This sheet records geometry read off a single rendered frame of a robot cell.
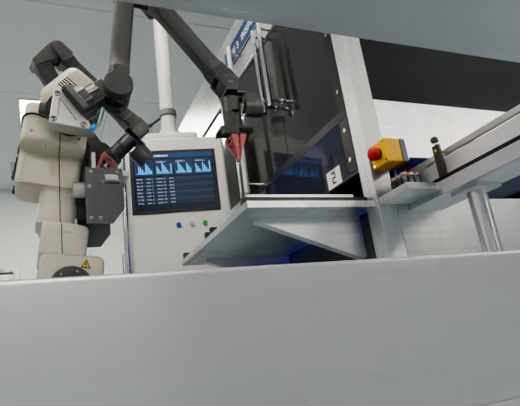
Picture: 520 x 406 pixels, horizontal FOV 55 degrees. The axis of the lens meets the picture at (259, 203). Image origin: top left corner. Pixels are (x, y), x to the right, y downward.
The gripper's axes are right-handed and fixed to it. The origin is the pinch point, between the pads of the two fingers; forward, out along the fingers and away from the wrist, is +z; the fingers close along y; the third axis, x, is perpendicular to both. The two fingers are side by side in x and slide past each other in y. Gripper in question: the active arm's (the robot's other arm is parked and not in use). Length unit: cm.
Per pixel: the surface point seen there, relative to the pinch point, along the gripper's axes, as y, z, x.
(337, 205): 23.4, 18.1, -9.9
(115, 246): 34, -116, 544
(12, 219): -89, -159, 542
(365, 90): 41.3, -18.8, -11.6
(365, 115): 39.0, -9.9, -11.5
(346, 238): 29.7, 25.9, -1.3
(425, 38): -7, 21, -83
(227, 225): -4.0, 18.0, 5.8
